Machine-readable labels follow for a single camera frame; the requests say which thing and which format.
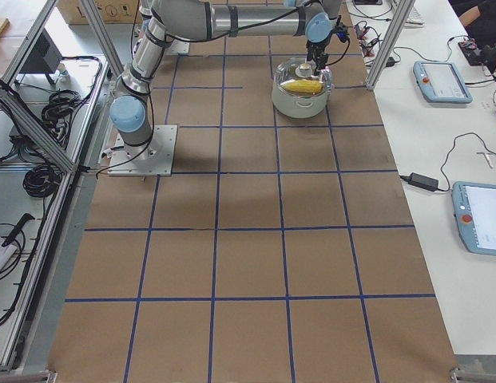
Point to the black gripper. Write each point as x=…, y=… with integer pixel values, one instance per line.
x=315, y=50

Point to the glass pot lid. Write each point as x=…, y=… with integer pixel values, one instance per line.
x=297, y=68

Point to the yellow corn cob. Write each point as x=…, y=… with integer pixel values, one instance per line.
x=307, y=87

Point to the pale green cooking pot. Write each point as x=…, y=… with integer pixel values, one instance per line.
x=298, y=107

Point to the far blue teach pendant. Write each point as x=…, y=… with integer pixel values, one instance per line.
x=441, y=83

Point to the blue teach pendant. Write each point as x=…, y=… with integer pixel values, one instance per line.
x=475, y=215
x=441, y=83

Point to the black power adapter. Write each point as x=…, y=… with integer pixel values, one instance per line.
x=421, y=181

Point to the cardboard box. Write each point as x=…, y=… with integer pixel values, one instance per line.
x=111, y=11

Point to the near blue teach pendant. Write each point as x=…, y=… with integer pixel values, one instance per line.
x=475, y=215

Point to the aluminium frame post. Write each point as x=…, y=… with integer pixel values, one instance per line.
x=390, y=38

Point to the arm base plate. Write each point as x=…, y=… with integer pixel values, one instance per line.
x=178, y=48
x=156, y=160

